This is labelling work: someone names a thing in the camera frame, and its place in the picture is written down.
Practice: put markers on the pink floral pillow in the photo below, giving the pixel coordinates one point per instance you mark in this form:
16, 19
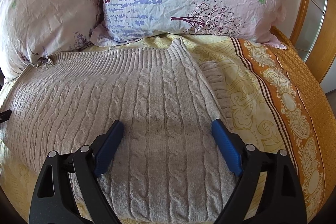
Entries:
47, 3

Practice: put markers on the wooden glass-door cabinet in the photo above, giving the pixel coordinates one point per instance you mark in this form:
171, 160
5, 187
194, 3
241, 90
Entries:
302, 3

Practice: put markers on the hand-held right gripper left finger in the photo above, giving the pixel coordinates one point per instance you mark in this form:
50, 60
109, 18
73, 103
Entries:
109, 148

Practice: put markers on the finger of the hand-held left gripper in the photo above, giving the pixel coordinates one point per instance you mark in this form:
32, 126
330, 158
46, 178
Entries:
5, 116

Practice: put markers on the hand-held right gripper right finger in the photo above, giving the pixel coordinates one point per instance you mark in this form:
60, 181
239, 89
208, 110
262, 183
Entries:
227, 148

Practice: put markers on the yellow patterned bedsheet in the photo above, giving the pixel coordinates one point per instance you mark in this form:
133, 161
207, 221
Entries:
249, 82

